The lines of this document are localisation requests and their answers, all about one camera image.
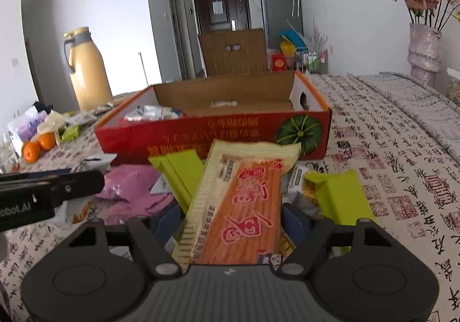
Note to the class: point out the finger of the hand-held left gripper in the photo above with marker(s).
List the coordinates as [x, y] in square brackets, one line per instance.
[54, 182]

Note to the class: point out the yellow thermos jug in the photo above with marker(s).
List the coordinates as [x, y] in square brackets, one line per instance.
[90, 74]

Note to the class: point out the black white snack packet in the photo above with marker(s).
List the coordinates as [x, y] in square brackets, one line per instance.
[81, 119]

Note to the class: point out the purple tissue pack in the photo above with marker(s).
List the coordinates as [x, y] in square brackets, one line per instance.
[25, 126]

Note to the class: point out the orange fruit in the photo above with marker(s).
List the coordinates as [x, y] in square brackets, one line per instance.
[46, 141]
[30, 152]

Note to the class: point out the pink wrapped vase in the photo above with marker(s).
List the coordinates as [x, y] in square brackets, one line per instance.
[426, 52]

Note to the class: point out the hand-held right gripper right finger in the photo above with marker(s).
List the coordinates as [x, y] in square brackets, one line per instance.
[293, 219]

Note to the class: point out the pink snack packet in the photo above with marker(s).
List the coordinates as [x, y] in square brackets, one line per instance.
[129, 180]
[140, 208]

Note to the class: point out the red gift box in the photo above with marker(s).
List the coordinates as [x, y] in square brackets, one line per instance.
[279, 62]

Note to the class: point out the grey striped cloth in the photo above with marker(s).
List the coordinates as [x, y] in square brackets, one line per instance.
[413, 102]

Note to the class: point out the orange striped snack packet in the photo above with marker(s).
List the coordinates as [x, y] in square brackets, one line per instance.
[244, 199]

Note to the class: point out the pile of snack packets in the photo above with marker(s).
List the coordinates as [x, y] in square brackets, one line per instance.
[151, 113]

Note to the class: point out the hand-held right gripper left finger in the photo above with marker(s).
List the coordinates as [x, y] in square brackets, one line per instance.
[169, 217]

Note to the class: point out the white plastic bag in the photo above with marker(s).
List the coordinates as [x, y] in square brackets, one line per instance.
[52, 124]

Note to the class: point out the crumpled white snack packet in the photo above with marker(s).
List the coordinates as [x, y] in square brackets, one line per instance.
[93, 164]

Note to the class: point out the green snack packet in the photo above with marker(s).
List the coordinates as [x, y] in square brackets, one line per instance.
[179, 171]
[341, 196]

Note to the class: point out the small green packet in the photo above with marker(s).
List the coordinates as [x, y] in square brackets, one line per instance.
[70, 133]

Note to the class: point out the blue plastic dustpan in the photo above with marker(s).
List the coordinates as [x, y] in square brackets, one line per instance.
[294, 38]

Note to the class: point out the dark brown door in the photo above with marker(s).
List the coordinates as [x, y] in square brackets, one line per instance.
[222, 5]

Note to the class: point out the clear storage jar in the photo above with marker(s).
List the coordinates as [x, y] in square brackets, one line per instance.
[453, 88]

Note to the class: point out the grey refrigerator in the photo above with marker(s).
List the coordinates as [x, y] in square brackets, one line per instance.
[278, 13]

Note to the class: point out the glass jar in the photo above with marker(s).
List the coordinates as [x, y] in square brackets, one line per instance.
[8, 153]

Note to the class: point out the red cardboard box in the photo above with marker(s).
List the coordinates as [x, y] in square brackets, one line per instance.
[201, 135]

